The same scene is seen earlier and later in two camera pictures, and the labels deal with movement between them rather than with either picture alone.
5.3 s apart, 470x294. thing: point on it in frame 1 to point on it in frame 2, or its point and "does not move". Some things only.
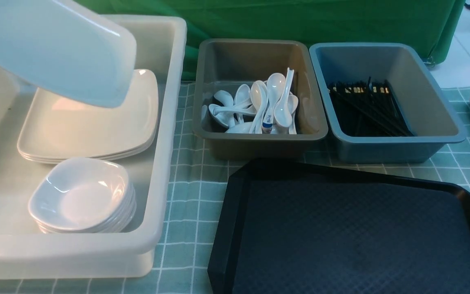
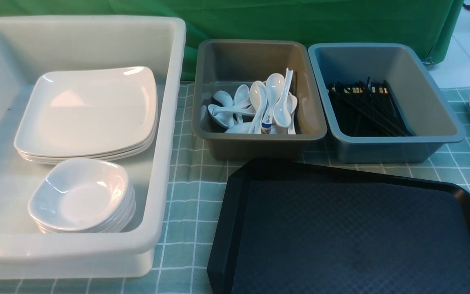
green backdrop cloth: x=433 y=24 does not move
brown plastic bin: x=224 y=64 does not move
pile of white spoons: x=267 y=107 does not move
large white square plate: x=67 y=47 to x=74 y=112
